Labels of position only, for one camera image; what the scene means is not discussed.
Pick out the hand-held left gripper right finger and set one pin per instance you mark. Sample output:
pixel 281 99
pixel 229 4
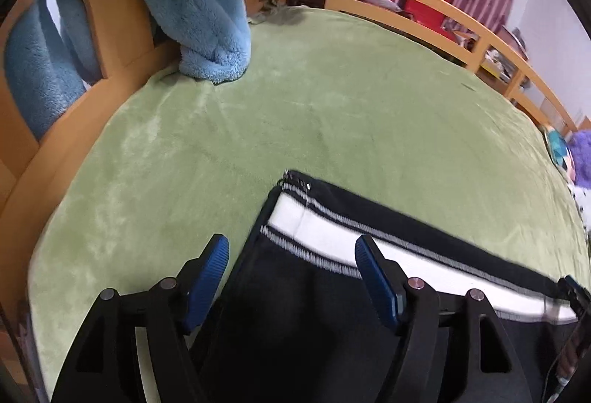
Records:
pixel 376 283

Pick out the purple plush toy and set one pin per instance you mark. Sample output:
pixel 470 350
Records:
pixel 581 158

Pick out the wooden bed frame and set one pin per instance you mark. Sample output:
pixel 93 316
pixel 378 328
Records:
pixel 120 15

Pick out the colourful cushion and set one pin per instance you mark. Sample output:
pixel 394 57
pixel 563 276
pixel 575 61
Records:
pixel 557 149

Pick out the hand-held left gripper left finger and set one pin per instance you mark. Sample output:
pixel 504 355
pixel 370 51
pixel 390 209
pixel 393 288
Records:
pixel 210 273

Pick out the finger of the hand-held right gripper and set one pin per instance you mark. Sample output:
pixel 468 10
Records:
pixel 575 292

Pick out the green fleece blanket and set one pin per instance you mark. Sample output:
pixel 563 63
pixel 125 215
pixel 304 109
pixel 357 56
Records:
pixel 323 107

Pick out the black pants with white stripe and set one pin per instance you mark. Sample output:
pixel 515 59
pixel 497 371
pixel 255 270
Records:
pixel 295 292

